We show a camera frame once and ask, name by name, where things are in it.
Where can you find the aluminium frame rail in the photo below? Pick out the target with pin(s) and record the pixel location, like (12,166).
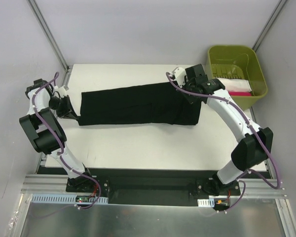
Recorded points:
(58,184)

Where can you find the vertical aluminium post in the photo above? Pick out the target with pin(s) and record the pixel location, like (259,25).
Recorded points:
(269,24)
(48,33)

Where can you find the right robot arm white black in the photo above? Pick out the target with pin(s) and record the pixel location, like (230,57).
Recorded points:
(254,142)

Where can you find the black t shirt blue logo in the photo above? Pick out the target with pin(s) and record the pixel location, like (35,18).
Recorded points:
(151,103)

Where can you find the olive green plastic bin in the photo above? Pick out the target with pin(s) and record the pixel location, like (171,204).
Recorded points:
(237,62)

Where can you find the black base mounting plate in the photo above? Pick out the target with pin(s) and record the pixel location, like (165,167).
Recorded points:
(152,187)

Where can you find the white slotted cable duct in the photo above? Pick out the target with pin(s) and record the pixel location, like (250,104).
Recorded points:
(67,199)

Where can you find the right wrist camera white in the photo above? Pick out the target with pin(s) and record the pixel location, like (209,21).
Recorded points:
(178,75)

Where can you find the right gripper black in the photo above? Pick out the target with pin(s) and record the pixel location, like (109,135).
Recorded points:
(192,93)

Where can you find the pink rolled t shirt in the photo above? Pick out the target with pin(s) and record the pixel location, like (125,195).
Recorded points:
(239,93)

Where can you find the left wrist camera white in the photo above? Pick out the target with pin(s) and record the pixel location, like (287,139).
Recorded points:
(60,92)

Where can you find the left vertical aluminium post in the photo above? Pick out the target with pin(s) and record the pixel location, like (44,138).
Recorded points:
(48,33)

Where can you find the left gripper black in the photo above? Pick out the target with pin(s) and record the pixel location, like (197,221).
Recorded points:
(65,106)

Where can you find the right white cable duct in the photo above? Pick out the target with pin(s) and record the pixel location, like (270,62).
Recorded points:
(206,202)

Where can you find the white rolled t shirt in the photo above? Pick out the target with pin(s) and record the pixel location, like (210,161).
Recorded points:
(236,85)

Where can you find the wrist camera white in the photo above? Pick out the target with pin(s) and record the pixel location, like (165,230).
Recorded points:
(178,75)
(60,92)

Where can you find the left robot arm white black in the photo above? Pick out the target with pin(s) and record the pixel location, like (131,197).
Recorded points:
(48,102)

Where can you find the right vertical aluminium post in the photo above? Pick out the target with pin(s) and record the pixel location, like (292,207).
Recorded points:
(269,24)

